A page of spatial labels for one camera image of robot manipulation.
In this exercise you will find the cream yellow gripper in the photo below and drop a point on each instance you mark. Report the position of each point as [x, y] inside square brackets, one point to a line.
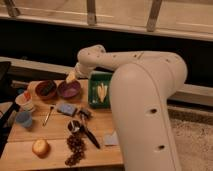
[71, 77]

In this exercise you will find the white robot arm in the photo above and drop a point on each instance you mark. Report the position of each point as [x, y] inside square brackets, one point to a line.
[141, 83]

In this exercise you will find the purple bowl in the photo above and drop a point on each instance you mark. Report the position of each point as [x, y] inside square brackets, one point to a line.
[68, 90]

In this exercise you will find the orange bowl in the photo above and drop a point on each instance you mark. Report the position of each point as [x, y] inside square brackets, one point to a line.
[40, 86]

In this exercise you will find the green plastic tray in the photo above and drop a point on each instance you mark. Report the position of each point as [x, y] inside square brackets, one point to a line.
[95, 79]

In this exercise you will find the blue sponge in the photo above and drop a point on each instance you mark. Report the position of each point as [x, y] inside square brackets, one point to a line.
[66, 109]

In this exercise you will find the metal spoon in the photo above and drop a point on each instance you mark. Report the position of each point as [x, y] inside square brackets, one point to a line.
[48, 115]

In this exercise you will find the metal measuring cup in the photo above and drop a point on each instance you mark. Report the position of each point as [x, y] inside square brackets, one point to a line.
[74, 126]

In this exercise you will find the white cup with orange item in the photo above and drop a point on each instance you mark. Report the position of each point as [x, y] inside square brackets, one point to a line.
[24, 100]

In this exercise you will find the blue plastic cup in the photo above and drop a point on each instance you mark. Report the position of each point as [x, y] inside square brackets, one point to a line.
[24, 119]

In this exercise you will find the black chair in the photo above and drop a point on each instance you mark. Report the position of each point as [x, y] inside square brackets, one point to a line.
[7, 96]

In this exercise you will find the brown grape bunch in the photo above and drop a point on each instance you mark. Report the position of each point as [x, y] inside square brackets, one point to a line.
[77, 147]

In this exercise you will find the light blue cloth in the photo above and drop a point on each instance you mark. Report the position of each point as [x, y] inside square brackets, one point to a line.
[111, 139]

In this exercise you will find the yellow bread roll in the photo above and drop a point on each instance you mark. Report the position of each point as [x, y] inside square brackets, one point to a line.
[40, 147]

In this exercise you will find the black handled brush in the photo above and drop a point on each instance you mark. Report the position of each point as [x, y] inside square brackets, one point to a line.
[85, 115]

